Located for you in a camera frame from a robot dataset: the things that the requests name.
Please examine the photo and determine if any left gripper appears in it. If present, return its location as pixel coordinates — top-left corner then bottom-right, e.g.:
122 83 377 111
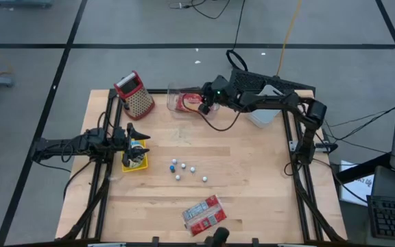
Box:
114 122 151 169

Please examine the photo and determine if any black floor cable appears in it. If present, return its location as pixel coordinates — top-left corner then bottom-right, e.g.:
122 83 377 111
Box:
168 0 232 20

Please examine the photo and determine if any red packet with nutrition label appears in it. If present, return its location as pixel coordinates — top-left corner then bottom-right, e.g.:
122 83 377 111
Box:
182 194 228 237

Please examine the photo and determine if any yellow plastic basket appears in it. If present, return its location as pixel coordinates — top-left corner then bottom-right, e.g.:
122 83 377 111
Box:
121 139 149 173

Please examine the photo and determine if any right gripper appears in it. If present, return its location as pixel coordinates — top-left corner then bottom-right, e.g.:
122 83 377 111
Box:
198 74 236 116

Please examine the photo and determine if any white paper sheet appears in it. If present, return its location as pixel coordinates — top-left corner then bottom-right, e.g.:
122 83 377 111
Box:
339 159 375 207

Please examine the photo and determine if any black mesh computer case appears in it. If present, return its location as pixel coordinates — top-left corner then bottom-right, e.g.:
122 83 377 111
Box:
230 67 317 95

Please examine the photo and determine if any red steel box grater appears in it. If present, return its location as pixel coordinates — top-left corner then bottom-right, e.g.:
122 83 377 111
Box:
113 70 156 121

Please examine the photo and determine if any black looped cable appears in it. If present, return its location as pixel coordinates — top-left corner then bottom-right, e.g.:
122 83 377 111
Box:
225 0 250 73

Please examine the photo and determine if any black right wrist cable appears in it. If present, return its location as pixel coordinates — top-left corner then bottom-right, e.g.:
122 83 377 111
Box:
181 92 250 132

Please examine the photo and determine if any white plastic bin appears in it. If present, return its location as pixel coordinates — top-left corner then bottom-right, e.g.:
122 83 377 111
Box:
245 84 289 129

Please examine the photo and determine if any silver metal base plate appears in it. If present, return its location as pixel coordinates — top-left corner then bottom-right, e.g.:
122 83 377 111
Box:
289 139 339 154

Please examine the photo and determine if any clear plastic bin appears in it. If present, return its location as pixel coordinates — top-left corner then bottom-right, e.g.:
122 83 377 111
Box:
166 81 231 121

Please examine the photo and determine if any black keyboard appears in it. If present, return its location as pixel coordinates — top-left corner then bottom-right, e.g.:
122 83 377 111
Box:
367 194 395 241

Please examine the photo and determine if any black braided cable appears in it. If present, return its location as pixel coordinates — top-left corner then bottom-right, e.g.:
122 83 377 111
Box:
62 159 94 202

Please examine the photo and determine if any black aluminium table frame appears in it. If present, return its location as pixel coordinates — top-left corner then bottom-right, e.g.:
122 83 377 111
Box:
56 88 348 245

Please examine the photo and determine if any black desk bar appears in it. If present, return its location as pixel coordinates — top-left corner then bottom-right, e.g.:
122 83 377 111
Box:
334 152 392 185

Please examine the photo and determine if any dark rounded object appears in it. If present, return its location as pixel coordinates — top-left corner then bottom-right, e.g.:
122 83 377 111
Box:
204 226 231 247

